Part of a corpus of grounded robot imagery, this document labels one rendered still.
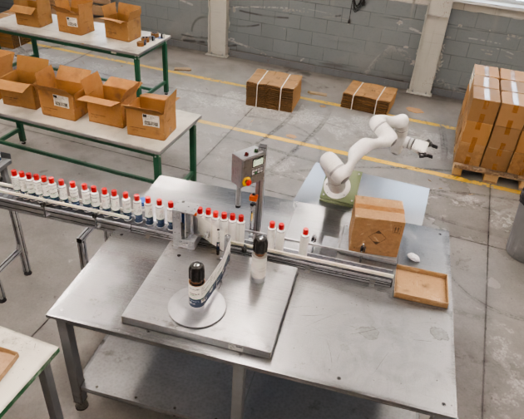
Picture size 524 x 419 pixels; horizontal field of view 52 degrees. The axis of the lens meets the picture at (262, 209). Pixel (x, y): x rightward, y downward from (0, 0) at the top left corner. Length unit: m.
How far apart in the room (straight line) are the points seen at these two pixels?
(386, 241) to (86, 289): 1.78
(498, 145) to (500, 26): 2.35
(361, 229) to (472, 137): 3.04
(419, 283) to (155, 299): 1.54
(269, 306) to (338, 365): 0.48
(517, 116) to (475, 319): 2.39
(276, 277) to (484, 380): 1.73
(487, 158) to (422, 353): 3.63
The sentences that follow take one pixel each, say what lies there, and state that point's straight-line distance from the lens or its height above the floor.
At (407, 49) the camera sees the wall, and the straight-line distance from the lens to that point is 8.28.
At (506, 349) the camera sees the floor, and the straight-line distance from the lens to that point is 4.44.
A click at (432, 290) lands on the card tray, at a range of 3.36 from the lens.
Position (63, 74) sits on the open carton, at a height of 1.06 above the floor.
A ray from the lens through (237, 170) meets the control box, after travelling 3.10.
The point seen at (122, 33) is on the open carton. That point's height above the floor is 0.87.
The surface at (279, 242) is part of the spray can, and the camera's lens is 3.26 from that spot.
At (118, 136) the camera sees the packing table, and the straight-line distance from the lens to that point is 4.81.
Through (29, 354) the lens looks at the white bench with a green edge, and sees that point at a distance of 2.99.
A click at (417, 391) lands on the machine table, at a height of 0.83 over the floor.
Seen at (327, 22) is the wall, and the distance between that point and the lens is 8.39.
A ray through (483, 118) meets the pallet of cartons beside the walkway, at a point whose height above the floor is 0.70.
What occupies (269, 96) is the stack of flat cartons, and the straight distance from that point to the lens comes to 7.20.
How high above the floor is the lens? 2.97
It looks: 35 degrees down
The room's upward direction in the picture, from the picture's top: 4 degrees clockwise
